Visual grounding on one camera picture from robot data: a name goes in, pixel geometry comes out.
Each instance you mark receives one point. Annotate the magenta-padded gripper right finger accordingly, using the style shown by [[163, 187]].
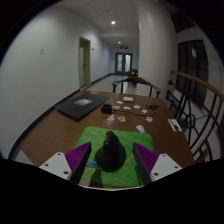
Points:
[[151, 163]]

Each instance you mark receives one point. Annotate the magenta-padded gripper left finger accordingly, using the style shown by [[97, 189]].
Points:
[[71, 163]]

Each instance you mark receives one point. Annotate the black vertical computer mouse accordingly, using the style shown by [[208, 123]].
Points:
[[110, 153]]

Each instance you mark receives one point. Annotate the green mouse pad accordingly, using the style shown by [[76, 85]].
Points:
[[130, 140]]

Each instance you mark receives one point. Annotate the small beige packet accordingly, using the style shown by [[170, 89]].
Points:
[[121, 119], [111, 117]]

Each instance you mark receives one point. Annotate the black flat laptop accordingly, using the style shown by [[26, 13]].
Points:
[[81, 106]]

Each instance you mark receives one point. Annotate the small black box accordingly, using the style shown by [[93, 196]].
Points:
[[106, 109]]

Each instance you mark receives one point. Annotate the wooden handrail black metal railing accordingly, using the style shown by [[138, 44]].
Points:
[[200, 116]]

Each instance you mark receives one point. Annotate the small white box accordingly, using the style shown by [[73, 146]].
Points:
[[128, 99]]

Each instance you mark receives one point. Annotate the wooden armchair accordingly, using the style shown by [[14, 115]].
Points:
[[136, 80]]

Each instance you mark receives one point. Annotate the small dark wooden chair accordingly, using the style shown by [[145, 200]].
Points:
[[134, 72]]

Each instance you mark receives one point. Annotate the dark tall window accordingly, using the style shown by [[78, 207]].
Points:
[[191, 73]]

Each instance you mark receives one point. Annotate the pale side door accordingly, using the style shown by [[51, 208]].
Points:
[[85, 63]]

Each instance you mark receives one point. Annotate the glass double door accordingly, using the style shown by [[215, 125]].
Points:
[[123, 63]]

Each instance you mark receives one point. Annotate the green exit sign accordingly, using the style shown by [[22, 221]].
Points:
[[124, 47]]

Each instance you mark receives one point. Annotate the dark transom window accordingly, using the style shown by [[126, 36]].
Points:
[[183, 21]]

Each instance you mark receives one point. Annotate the ceiling lights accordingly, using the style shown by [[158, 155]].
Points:
[[113, 22]]

